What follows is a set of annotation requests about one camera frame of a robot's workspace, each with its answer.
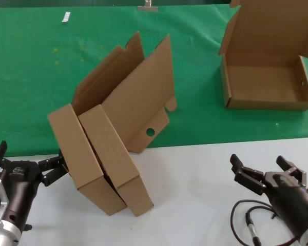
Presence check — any black cable with silver connector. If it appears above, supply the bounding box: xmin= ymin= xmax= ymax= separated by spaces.
xmin=245 ymin=207 xmax=279 ymax=246

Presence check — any brown cardboard mailer box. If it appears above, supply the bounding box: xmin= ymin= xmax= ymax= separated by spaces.
xmin=218 ymin=0 xmax=308 ymax=111
xmin=47 ymin=31 xmax=146 ymax=217
xmin=78 ymin=33 xmax=177 ymax=217

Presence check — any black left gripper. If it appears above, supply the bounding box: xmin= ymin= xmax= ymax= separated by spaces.
xmin=0 ymin=140 xmax=67 ymax=228

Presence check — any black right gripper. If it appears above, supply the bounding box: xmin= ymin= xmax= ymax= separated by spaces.
xmin=229 ymin=153 xmax=308 ymax=238

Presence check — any black cable loop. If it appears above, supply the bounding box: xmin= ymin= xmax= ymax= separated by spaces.
xmin=230 ymin=199 xmax=302 ymax=246

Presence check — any metal table clip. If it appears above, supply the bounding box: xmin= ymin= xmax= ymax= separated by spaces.
xmin=137 ymin=0 xmax=159 ymax=12

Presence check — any blurred cardboard flap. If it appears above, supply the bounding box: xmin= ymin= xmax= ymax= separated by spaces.
xmin=0 ymin=4 xmax=308 ymax=157

